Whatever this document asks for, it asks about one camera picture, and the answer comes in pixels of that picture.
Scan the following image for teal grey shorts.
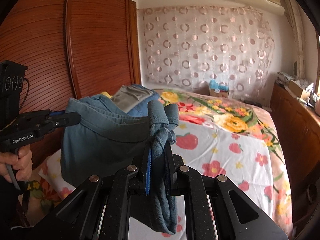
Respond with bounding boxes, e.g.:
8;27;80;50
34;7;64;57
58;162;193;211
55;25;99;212
61;95;179;235

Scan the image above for person left hand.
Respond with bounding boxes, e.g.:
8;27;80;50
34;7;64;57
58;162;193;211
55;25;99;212
0;145;33;183

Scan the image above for white fruit flower blanket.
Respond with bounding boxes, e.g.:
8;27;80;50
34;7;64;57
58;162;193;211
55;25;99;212
38;121;273;239

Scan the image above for pink floral bedspread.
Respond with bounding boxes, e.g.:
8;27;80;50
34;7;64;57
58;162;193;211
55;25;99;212
24;88;295;237

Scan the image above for folded blue jeans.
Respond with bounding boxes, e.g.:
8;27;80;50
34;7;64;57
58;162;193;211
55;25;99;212
127;89;159;117

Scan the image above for folded grey-green garment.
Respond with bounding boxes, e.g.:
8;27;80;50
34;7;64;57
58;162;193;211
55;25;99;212
111;84;153;113

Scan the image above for blue item on box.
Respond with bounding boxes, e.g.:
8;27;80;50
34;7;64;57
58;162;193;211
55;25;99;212
209;79;229;98

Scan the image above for pink circle pattern curtain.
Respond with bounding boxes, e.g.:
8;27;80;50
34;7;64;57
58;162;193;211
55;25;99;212
137;5;274;98

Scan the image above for wooden sideboard cabinet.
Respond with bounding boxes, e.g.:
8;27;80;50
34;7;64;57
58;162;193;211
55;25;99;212
270;83;319;223

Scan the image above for cardboard box on sideboard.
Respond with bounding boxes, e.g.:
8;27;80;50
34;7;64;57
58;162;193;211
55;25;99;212
289;79;313;101

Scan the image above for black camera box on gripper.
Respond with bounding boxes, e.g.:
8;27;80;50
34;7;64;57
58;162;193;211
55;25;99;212
0;60;28;129

